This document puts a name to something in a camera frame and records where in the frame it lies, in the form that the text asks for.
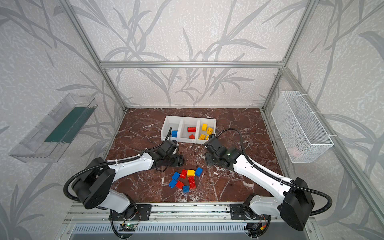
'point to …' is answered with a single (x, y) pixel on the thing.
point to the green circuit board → (127, 227)
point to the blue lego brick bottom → (186, 189)
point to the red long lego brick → (192, 182)
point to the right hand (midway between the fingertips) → (211, 152)
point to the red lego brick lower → (179, 185)
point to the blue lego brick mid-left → (175, 176)
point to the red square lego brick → (192, 136)
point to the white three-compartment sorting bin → (178, 131)
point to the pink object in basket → (296, 152)
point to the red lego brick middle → (183, 173)
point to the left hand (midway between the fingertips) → (182, 157)
